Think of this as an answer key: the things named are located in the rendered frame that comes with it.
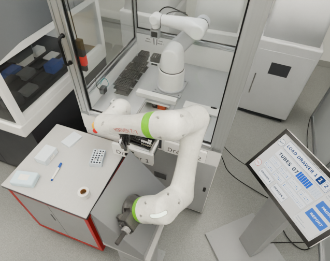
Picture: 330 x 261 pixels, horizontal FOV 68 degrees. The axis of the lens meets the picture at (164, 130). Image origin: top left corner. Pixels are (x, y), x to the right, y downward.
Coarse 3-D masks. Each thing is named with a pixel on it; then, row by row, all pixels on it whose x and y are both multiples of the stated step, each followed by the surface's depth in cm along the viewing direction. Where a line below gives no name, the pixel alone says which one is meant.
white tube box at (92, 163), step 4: (96, 152) 172; (100, 152) 172; (104, 152) 172; (92, 156) 169; (96, 156) 169; (104, 156) 172; (92, 160) 169; (96, 160) 167; (92, 164) 166; (96, 164) 165; (100, 164) 165
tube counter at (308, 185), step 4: (292, 168) 130; (296, 168) 128; (292, 172) 129; (296, 172) 128; (300, 172) 127; (296, 176) 128; (300, 176) 126; (304, 176) 125; (300, 180) 126; (304, 180) 125; (308, 180) 123; (304, 184) 124; (308, 184) 123; (312, 184) 122; (308, 188) 123; (312, 188) 121; (316, 188) 120; (312, 192) 121; (316, 192) 120; (320, 192) 119; (312, 196) 121; (316, 196) 120; (320, 196) 118
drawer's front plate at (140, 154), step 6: (114, 144) 160; (114, 150) 165; (120, 150) 163; (132, 150) 158; (138, 150) 157; (138, 156) 161; (144, 156) 158; (150, 156) 156; (144, 162) 163; (150, 162) 161
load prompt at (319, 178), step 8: (288, 144) 134; (288, 152) 133; (296, 152) 130; (296, 160) 129; (304, 160) 127; (304, 168) 126; (312, 168) 123; (312, 176) 123; (320, 176) 120; (320, 184) 120; (328, 184) 117
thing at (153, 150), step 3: (156, 141) 167; (132, 144) 172; (135, 144) 172; (153, 144) 173; (156, 144) 165; (132, 147) 171; (141, 147) 171; (144, 147) 171; (153, 147) 171; (156, 147) 166; (150, 150) 169; (153, 150) 162; (156, 150) 169; (153, 153) 163
